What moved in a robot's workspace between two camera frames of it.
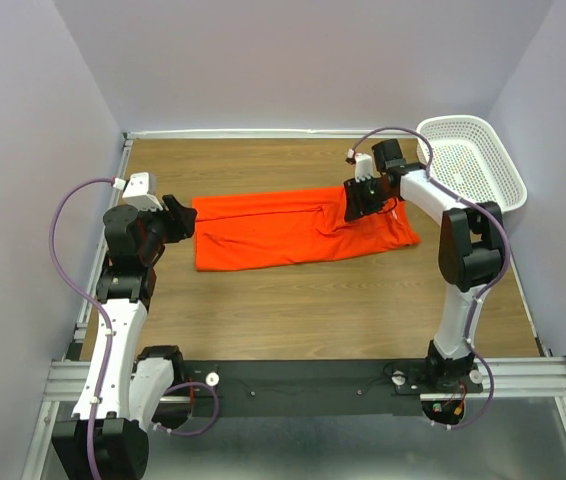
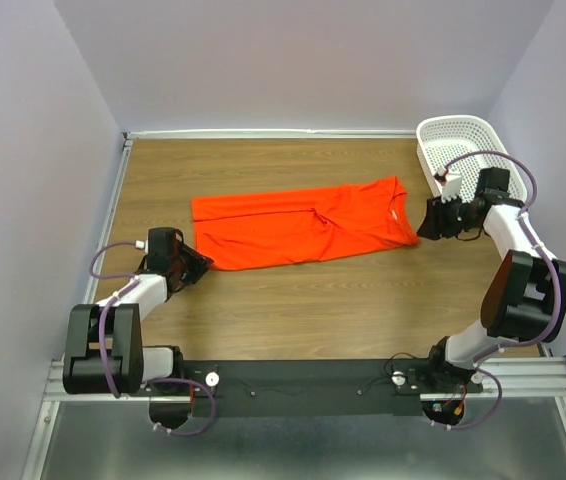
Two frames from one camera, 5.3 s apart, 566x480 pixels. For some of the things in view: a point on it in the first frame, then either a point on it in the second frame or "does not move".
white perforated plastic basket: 470,161 does not move
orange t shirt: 247,230 does not move
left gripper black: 181,220 -> 198,263
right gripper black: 355,207 -> 434,224
